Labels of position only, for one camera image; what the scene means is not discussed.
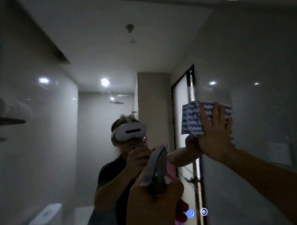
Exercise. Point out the glowing defogger touch button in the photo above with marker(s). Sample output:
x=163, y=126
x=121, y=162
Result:
x=190, y=214

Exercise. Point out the blue white patterned cleaning cloth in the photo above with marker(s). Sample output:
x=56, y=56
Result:
x=190, y=118

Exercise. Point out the round ceiling spotlight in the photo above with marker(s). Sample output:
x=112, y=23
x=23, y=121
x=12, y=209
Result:
x=212, y=83
x=256, y=83
x=44, y=80
x=105, y=82

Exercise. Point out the person's right hand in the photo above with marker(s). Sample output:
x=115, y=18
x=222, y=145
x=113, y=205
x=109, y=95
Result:
x=215, y=139

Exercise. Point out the person's left fingers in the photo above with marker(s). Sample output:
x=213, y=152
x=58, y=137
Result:
x=176, y=197

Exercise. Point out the ceiling sprinkler fixture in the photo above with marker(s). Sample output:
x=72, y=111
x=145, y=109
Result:
x=131, y=33

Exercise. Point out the glowing light touch button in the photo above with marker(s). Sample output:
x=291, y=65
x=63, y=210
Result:
x=204, y=212

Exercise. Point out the large wall mirror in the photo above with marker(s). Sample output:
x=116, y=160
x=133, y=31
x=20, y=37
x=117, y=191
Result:
x=251, y=51

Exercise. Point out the white wall notice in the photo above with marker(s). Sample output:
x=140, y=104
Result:
x=279, y=152

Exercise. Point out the black wall shelf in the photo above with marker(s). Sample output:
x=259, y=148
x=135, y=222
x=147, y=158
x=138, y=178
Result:
x=5, y=120

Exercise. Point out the person's right fingers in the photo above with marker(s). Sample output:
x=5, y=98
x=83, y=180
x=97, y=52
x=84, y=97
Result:
x=217, y=118

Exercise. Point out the person's left hand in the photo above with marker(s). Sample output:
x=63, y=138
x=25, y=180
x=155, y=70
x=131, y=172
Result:
x=146, y=216

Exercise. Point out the white rolled towels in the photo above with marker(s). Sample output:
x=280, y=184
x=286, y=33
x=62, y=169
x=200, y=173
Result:
x=15, y=107

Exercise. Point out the person's right forearm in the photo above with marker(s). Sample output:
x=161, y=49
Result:
x=286, y=187

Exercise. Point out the pink spray bottle white trigger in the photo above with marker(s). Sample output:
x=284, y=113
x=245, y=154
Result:
x=157, y=163

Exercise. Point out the square rain shower head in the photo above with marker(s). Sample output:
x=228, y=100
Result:
x=116, y=100

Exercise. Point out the white headset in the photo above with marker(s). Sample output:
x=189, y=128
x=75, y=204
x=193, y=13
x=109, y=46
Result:
x=130, y=131

